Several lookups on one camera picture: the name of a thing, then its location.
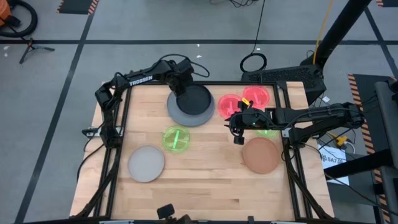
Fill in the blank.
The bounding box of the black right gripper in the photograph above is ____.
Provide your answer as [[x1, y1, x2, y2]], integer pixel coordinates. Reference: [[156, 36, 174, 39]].
[[228, 98, 275, 146]]

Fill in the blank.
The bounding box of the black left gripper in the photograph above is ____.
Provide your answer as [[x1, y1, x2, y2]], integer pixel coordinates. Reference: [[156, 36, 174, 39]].
[[164, 59, 193, 98]]

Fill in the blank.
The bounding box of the dark plastic plate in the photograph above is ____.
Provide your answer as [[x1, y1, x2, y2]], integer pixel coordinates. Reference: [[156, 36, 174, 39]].
[[175, 83, 213, 116]]

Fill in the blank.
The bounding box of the green transparent plastic plate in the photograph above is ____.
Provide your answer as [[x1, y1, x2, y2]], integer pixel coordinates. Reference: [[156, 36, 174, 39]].
[[253, 129, 280, 139], [162, 125, 191, 153]]

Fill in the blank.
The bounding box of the red transparent plastic plate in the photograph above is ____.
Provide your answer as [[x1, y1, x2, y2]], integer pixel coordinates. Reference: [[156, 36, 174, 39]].
[[241, 85, 271, 110], [217, 94, 243, 119]]

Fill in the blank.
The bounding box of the orange plastic plate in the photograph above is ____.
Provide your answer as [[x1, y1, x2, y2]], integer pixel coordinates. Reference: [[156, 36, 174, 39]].
[[242, 137, 280, 175]]

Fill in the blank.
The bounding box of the small grey plastic plate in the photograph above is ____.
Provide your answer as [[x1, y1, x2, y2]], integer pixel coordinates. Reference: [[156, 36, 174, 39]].
[[127, 144, 165, 184]]

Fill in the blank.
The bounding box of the large plastic plate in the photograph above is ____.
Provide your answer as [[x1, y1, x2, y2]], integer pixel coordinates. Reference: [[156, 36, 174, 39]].
[[166, 86, 216, 128]]

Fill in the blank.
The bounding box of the black perforated computer case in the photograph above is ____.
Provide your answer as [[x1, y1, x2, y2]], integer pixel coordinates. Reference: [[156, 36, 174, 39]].
[[241, 65, 327, 105]]

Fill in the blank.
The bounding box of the white power strip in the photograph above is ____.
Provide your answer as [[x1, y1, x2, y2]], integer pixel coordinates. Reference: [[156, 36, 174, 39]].
[[81, 126, 124, 138]]

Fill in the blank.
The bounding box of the yellow plug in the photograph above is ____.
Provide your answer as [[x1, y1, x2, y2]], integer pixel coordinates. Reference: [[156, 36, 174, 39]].
[[334, 135, 349, 147]]

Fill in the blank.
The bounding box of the white paper sheet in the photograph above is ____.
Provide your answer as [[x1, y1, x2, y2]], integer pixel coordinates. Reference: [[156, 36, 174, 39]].
[[317, 144, 351, 186]]

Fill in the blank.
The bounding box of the black support pole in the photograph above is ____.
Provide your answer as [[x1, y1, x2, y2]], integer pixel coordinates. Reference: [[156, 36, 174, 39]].
[[300, 0, 373, 68]]

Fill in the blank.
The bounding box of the grey metal beam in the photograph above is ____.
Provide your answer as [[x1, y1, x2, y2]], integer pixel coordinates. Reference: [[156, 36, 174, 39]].
[[374, 80, 398, 224]]

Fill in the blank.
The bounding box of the black tripod stand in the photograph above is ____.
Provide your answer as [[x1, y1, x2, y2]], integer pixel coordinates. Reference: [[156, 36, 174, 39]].
[[19, 37, 55, 65]]

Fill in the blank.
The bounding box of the orange vacuum cleaner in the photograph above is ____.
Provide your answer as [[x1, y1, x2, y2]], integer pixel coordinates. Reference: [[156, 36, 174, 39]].
[[0, 0, 12, 27]]

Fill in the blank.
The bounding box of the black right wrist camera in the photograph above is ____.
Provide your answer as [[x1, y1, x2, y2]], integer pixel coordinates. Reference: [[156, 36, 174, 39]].
[[247, 115, 265, 129]]

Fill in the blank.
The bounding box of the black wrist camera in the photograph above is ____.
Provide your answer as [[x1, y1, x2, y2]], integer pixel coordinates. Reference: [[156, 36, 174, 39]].
[[247, 115, 265, 129], [177, 58, 195, 76]]

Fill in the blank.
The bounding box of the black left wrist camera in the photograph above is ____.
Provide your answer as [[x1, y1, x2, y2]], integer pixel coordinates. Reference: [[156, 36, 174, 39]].
[[177, 58, 195, 76]]

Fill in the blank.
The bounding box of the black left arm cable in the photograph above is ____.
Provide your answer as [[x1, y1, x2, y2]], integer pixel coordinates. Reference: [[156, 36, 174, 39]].
[[158, 53, 211, 78]]

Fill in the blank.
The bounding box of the black table frame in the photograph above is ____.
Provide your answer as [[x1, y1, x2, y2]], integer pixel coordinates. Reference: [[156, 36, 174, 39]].
[[70, 80, 336, 220]]

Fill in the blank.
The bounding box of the black hanging cable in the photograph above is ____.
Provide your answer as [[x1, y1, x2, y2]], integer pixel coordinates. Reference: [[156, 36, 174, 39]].
[[239, 0, 267, 73]]

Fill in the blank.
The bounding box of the black table-level camera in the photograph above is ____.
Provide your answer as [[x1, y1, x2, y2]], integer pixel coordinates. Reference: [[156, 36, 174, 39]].
[[156, 203, 176, 220]]

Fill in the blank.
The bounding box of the yellow hanging cable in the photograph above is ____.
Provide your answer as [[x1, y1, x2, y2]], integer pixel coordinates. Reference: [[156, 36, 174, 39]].
[[312, 0, 335, 65]]

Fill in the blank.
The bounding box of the black vacuum hose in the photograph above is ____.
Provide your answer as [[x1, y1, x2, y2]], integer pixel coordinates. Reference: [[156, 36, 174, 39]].
[[0, 0, 39, 39]]

